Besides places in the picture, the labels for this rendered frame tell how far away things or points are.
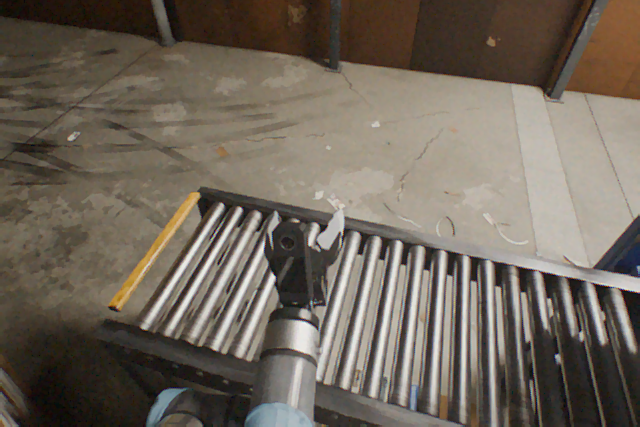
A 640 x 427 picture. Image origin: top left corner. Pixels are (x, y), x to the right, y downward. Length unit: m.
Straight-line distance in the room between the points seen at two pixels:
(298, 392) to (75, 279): 1.98
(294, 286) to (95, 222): 2.15
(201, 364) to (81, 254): 1.56
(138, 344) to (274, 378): 0.64
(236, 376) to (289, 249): 0.53
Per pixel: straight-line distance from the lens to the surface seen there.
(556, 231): 2.61
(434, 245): 1.21
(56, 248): 2.59
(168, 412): 0.62
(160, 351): 1.07
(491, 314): 1.14
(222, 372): 1.01
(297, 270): 0.54
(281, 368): 0.51
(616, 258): 1.56
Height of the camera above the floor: 1.73
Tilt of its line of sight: 44 degrees down
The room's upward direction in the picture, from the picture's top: straight up
